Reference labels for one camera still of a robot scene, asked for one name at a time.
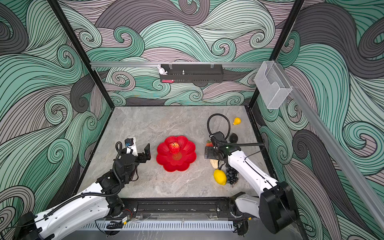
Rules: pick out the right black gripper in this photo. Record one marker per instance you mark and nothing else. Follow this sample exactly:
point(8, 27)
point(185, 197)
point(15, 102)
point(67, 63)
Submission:
point(208, 153)

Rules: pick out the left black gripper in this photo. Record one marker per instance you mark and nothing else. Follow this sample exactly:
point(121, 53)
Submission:
point(143, 159)

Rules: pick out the beige fake pear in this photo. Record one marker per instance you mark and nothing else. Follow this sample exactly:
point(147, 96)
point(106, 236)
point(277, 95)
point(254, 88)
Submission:
point(214, 163)

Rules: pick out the yellow fake lemon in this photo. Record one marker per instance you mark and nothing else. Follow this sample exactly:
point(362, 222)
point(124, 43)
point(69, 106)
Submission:
point(220, 177)

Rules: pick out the dark fake avocado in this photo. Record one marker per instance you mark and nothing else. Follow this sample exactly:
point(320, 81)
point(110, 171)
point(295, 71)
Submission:
point(233, 138)

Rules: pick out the red fake apple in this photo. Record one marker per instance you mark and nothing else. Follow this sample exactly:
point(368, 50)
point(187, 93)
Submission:
point(174, 148)

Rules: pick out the red flower-shaped fruit bowl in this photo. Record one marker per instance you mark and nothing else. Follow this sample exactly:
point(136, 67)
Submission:
point(178, 162)

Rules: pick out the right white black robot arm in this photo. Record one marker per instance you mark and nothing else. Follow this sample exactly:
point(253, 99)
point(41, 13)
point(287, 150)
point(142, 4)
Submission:
point(275, 204)

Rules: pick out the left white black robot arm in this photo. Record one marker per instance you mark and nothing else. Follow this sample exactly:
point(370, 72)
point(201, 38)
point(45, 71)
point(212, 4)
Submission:
point(99, 200)

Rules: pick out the dark fake grape bunch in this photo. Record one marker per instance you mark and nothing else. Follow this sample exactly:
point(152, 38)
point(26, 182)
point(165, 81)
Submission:
point(232, 175)

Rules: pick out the small yellow fake pear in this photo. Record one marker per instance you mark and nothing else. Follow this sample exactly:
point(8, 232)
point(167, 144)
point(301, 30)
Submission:
point(237, 121)

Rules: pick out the small white rabbit figurine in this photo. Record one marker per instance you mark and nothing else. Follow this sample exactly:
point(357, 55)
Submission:
point(161, 70)

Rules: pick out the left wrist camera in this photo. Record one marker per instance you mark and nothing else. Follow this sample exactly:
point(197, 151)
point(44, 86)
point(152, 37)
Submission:
point(131, 147)

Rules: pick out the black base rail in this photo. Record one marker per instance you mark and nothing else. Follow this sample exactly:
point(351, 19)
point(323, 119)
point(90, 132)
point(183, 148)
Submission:
point(222, 207)

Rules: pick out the black wall shelf tray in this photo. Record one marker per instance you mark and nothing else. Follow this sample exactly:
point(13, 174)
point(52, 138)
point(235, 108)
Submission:
point(192, 73)

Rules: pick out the white perforated cable duct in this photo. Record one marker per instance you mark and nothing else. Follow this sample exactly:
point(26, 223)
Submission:
point(182, 225)

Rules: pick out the clear acrylic wall holder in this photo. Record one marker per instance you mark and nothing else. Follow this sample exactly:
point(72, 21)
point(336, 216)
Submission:
point(273, 84)

